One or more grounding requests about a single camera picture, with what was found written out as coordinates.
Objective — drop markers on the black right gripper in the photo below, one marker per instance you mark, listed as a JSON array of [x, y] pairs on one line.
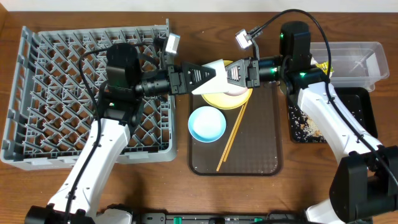
[[247, 71]]

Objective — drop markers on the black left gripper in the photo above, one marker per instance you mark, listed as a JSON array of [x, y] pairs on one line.
[[177, 79]]

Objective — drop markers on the white plastic cup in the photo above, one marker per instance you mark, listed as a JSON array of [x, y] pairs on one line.
[[218, 84]]

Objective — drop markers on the rice food scraps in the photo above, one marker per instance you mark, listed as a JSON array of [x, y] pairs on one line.
[[302, 128]]

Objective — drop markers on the green orange snack wrapper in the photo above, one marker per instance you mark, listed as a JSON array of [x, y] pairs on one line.
[[328, 70]]

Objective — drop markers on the pink white bowl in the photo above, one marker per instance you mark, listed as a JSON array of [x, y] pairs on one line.
[[236, 91]]

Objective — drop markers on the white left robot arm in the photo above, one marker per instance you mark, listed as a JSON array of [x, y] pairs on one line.
[[118, 111]]

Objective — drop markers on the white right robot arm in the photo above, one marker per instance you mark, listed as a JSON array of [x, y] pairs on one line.
[[365, 183]]

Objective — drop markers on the clear plastic waste bin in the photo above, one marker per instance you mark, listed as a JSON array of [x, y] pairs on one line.
[[358, 64]]

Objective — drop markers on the black waste tray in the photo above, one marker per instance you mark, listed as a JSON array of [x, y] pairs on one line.
[[358, 103]]

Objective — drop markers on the grey plastic dishwasher rack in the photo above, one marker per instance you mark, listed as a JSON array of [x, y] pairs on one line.
[[49, 113]]

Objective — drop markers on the yellow round plate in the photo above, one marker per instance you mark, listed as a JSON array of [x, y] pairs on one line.
[[225, 102]]

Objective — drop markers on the wooden chopstick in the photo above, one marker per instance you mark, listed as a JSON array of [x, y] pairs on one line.
[[235, 132], [232, 137]]

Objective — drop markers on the light blue bowl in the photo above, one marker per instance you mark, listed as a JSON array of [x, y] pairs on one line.
[[207, 124]]

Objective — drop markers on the dark brown serving tray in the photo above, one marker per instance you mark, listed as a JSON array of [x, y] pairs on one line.
[[257, 147]]

